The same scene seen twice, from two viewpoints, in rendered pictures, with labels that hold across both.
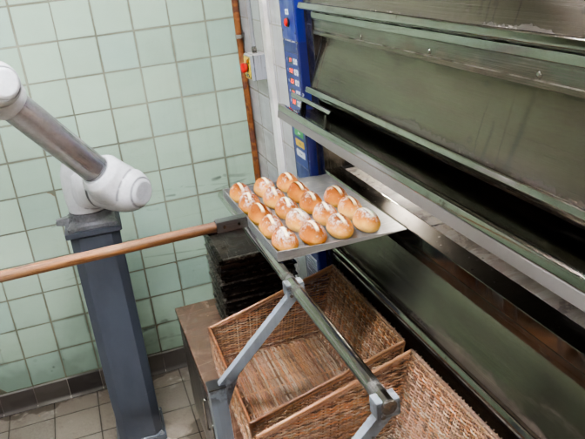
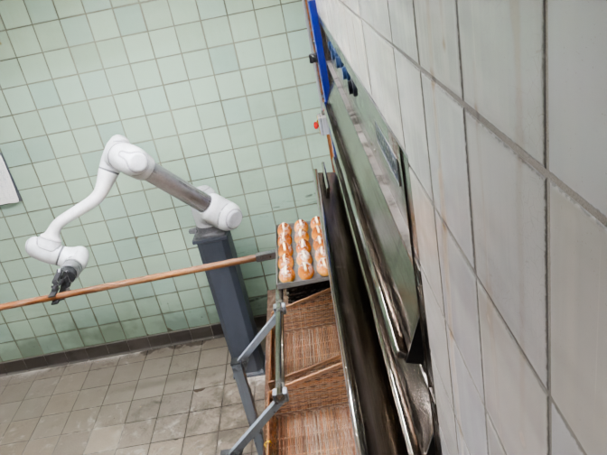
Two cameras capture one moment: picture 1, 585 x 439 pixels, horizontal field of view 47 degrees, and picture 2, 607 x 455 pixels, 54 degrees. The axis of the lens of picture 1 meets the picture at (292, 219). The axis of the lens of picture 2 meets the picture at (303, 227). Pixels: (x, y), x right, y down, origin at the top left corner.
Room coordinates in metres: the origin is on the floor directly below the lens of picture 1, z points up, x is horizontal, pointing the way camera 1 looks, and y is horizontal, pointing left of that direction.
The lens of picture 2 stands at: (-0.34, -0.77, 2.38)
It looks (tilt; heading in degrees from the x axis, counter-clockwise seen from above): 25 degrees down; 19
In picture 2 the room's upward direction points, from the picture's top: 12 degrees counter-clockwise
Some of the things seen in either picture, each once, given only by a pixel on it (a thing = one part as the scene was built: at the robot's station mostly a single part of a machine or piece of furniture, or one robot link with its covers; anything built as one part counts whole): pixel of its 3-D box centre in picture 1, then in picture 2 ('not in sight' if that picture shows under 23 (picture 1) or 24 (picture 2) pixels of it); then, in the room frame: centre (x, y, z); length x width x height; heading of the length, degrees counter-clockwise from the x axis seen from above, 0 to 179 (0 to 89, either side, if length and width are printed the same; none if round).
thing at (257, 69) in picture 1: (255, 65); (324, 124); (2.75, 0.08, 1.46); 0.10 x 0.07 x 0.10; 17
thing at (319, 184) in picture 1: (305, 207); (316, 246); (1.82, -0.04, 1.19); 0.55 x 0.36 x 0.03; 17
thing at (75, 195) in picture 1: (84, 179); (205, 205); (2.41, 0.75, 1.17); 0.18 x 0.16 x 0.22; 54
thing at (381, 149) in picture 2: not in sight; (355, 81); (1.33, -0.42, 1.99); 1.80 x 0.08 x 0.21; 17
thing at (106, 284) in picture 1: (118, 333); (232, 302); (2.41, 0.76, 0.50); 0.21 x 0.21 x 1.00; 15
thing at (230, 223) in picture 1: (231, 223); (266, 255); (1.76, 0.17, 1.19); 0.09 x 0.04 x 0.03; 107
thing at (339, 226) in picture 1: (339, 224); (324, 265); (1.63, -0.12, 1.21); 0.10 x 0.07 x 0.05; 19
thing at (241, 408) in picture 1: (299, 353); (319, 338); (1.79, 0.02, 0.72); 0.56 x 0.49 x 0.28; 16
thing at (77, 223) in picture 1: (85, 215); (207, 227); (2.41, 0.78, 1.03); 0.22 x 0.18 x 0.06; 105
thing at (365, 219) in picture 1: (366, 218); not in sight; (1.65, -0.19, 1.21); 0.10 x 0.07 x 0.06; 21
